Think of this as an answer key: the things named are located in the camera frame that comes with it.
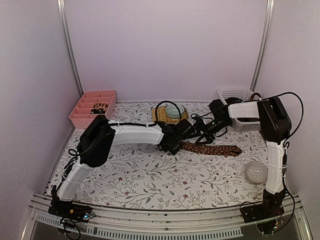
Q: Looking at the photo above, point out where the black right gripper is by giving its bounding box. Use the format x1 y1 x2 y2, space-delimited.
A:
193 117 232 144

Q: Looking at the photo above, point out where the brown floral tie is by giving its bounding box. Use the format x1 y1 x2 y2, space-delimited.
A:
181 142 243 157

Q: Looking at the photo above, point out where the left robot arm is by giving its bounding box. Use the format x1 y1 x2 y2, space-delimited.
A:
51 114 195 217

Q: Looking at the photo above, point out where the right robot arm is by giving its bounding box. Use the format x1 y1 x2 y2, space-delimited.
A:
191 95 295 219

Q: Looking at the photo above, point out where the bamboo mat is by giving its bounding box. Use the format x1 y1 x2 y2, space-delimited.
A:
157 106 189 124

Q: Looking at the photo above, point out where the light green ceramic bowl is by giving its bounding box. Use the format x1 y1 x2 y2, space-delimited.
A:
164 104 186 120

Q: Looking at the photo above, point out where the white plastic basket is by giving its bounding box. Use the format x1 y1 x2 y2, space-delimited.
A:
217 89 261 132

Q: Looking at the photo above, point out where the patterned glass bowl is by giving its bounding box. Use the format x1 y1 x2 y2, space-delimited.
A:
245 161 268 184

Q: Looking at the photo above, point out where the rolled black patterned tie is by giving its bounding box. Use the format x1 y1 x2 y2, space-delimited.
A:
90 102 109 115

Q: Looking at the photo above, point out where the pink divided organizer tray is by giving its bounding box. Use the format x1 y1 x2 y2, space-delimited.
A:
69 89 117 129

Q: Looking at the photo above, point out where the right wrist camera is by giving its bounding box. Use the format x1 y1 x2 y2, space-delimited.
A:
191 113 205 131

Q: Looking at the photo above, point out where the aluminium front rail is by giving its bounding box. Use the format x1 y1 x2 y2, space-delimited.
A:
21 194 315 240

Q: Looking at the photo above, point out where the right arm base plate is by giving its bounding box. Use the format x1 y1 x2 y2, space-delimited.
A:
239 201 285 223

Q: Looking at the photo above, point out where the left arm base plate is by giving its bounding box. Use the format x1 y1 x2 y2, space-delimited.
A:
48 203 96 223

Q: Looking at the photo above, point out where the aluminium right corner post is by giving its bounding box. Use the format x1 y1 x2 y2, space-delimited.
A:
249 0 275 92

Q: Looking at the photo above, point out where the aluminium corner post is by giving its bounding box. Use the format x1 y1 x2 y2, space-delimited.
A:
249 0 275 92
56 0 84 97

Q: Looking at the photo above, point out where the aluminium left corner post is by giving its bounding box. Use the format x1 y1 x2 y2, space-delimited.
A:
56 0 84 97

